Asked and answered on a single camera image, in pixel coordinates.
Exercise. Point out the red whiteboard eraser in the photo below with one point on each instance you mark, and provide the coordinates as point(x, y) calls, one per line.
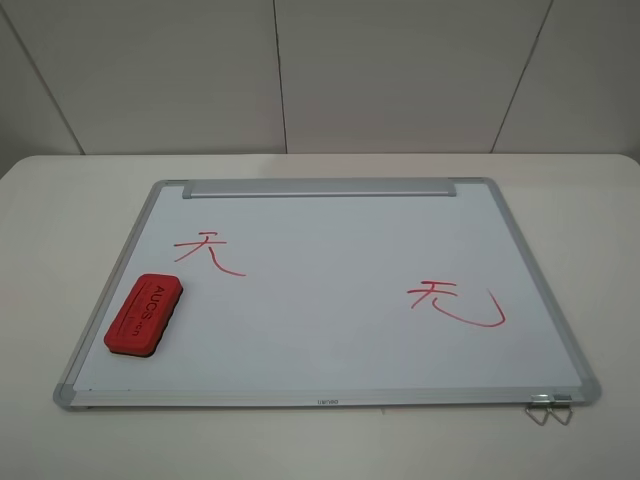
point(140, 324)

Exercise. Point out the left metal hanging hook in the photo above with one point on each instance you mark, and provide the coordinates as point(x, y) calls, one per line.
point(538, 409)

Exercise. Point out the metal hanging hook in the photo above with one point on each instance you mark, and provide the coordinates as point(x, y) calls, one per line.
point(538, 409)
point(560, 409)

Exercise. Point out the right metal hanging hook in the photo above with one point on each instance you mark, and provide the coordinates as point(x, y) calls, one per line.
point(560, 409)

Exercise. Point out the white aluminium-framed whiteboard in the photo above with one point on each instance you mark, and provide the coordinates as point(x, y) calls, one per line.
point(333, 293)

